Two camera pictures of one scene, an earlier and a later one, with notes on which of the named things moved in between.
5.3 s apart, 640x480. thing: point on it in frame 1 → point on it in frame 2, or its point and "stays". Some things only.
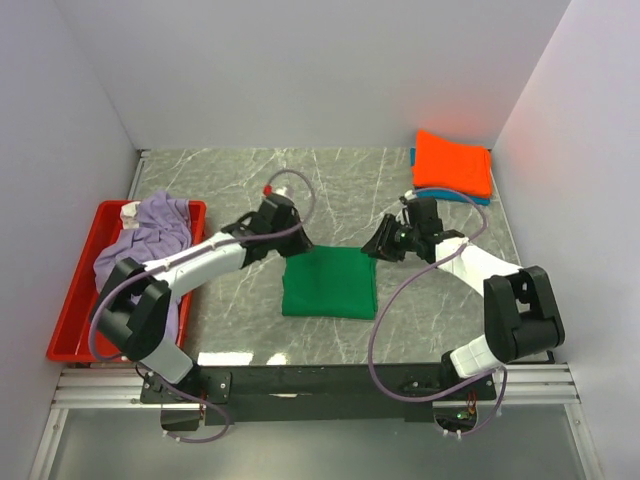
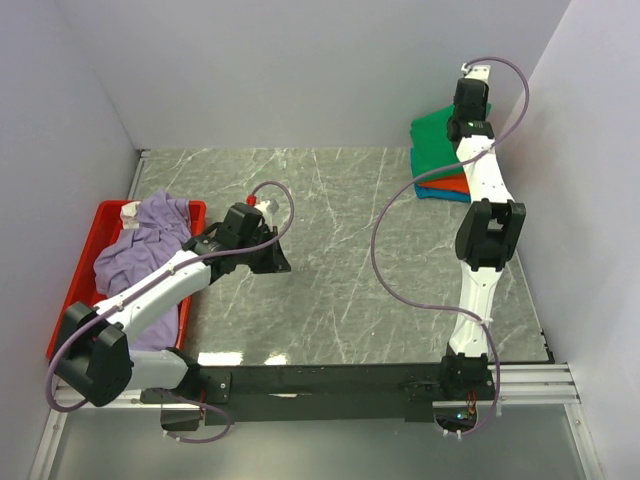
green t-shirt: [330, 282] → [432, 146]
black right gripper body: [411, 235] → [483, 105]
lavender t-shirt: [164, 228] stays
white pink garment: [128, 215] stays
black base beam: [312, 394] stays
